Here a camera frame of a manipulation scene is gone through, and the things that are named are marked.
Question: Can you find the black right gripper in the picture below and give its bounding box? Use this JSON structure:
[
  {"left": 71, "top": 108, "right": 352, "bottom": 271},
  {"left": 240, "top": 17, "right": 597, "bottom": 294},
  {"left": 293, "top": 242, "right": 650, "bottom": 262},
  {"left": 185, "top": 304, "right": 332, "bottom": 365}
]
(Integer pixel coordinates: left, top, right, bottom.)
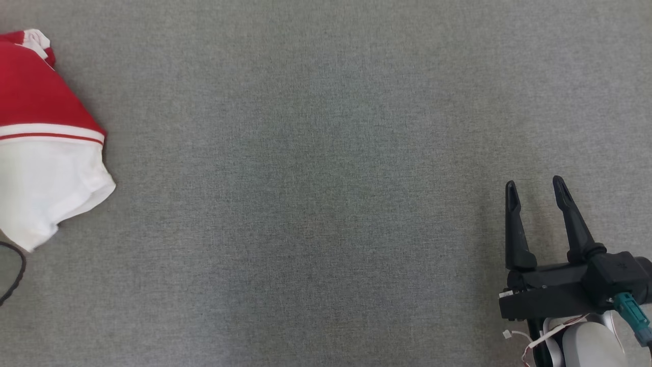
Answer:
[{"left": 498, "top": 176, "right": 652, "bottom": 322}]

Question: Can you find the thin black cable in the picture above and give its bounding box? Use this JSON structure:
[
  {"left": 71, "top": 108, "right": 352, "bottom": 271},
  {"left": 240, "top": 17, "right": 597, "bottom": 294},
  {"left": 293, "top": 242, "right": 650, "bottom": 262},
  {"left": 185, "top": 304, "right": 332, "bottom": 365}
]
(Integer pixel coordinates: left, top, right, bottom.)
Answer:
[{"left": 0, "top": 242, "right": 27, "bottom": 306}]

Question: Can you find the red white Bulls jersey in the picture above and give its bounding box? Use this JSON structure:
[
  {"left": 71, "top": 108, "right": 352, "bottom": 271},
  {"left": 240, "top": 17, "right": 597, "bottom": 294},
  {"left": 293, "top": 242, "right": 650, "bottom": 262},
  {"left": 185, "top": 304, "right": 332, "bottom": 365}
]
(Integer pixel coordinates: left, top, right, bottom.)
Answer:
[{"left": 0, "top": 29, "right": 117, "bottom": 253}]

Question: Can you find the teal right gripper connector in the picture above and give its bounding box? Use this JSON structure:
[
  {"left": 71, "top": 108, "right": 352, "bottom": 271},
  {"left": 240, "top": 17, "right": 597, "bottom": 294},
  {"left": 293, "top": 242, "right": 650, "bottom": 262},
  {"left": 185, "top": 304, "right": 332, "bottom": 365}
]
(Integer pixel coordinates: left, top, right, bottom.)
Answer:
[{"left": 613, "top": 293, "right": 652, "bottom": 347}]

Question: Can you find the grey fabric sofa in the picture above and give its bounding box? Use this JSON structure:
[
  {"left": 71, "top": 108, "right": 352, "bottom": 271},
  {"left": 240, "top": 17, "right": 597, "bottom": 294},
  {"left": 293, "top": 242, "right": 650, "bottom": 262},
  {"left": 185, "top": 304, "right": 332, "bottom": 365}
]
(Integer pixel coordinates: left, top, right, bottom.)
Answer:
[{"left": 0, "top": 0, "right": 652, "bottom": 367}]

